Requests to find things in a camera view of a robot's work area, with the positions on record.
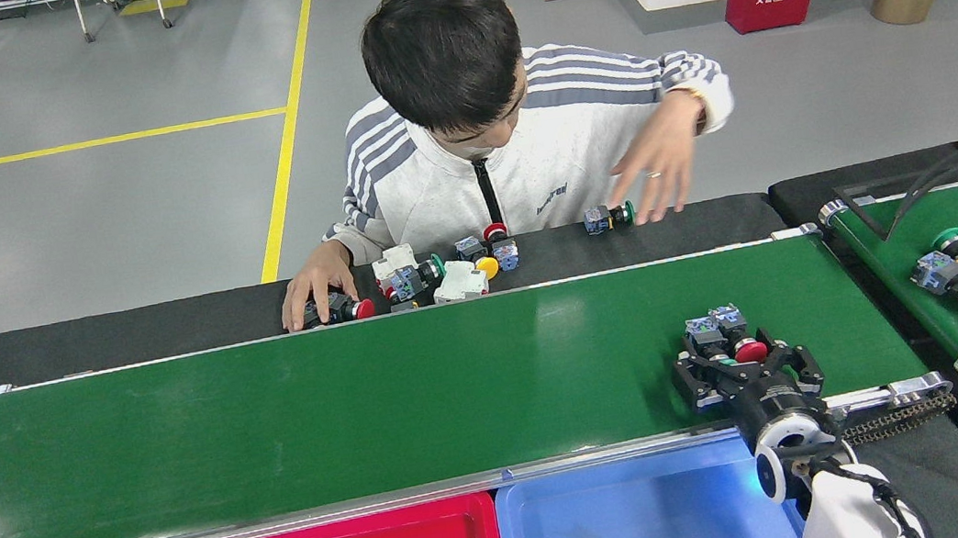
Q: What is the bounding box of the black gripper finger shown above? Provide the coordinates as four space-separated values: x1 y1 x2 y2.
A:
671 344 743 415
751 319 830 404

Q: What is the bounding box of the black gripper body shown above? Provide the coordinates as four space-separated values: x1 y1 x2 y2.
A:
724 361 835 451

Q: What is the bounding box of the black conveyor guide bracket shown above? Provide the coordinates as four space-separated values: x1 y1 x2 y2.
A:
830 139 958 247

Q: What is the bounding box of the long green conveyor belt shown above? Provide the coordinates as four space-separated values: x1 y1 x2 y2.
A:
0 211 958 538

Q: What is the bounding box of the black conveyor drive chain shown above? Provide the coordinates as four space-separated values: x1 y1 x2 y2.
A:
835 391 958 449

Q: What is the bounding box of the person's left hand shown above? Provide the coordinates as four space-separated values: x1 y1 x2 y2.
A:
594 87 718 230

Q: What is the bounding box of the person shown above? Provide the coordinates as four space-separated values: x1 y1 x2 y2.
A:
294 0 751 271

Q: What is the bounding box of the white stand on wheels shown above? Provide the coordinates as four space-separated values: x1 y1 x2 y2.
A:
0 0 189 53

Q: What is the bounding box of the person's right hand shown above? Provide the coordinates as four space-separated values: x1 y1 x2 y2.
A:
273 238 364 334

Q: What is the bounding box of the blue plastic tray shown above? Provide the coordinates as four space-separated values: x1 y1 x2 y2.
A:
489 426 811 538

